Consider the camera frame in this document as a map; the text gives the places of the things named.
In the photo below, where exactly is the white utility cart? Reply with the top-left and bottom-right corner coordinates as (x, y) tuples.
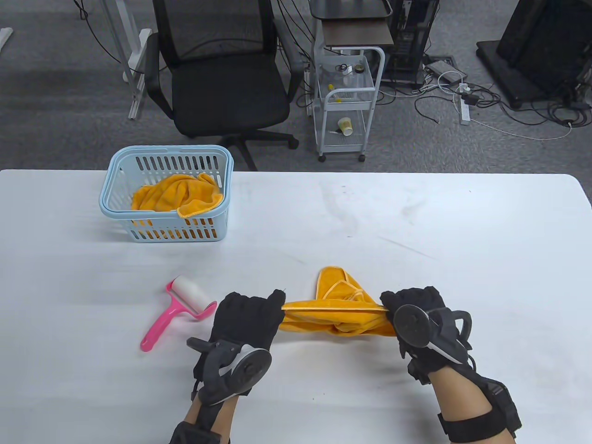
(313, 46), (386, 162)

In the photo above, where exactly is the person's right forearm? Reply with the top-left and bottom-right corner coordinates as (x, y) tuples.
(428, 368), (493, 444)

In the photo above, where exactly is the black computer tower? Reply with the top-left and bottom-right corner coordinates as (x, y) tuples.
(386, 0), (440, 86)

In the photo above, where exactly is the yellow square towel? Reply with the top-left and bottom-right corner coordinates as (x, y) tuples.
(131, 173), (224, 219)
(279, 266), (397, 339)
(132, 216), (216, 241)

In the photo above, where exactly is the black display stand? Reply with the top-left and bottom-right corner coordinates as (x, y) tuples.
(476, 0), (592, 109)

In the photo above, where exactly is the grey power adapter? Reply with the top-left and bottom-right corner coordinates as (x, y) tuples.
(424, 60), (467, 85)

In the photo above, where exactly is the black office chair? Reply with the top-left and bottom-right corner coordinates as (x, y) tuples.
(144, 0), (306, 172)

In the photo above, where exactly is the light blue plastic basket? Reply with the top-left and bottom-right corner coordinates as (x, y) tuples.
(99, 145), (234, 243)

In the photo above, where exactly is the black side table top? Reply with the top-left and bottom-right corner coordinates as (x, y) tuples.
(309, 0), (394, 20)

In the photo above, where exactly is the grey tracking controller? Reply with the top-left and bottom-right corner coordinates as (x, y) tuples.
(393, 304), (473, 365)
(186, 338), (272, 407)

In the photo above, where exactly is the person's right hand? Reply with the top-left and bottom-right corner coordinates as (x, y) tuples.
(380, 287), (475, 385)

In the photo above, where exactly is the pink lint roller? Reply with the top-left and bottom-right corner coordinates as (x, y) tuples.
(140, 275), (218, 352)

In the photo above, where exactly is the white desk leg frame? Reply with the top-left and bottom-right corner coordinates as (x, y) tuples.
(99, 0), (153, 121)

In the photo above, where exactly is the brown board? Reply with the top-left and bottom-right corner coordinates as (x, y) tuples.
(321, 21), (395, 47)

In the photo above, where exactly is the person's left hand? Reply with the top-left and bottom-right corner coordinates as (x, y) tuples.
(193, 290), (286, 404)

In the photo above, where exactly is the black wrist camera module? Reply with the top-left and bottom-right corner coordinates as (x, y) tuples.
(437, 377), (522, 442)
(169, 420), (230, 444)

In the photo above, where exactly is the white cable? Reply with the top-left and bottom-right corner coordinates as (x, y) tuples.
(469, 118), (574, 141)

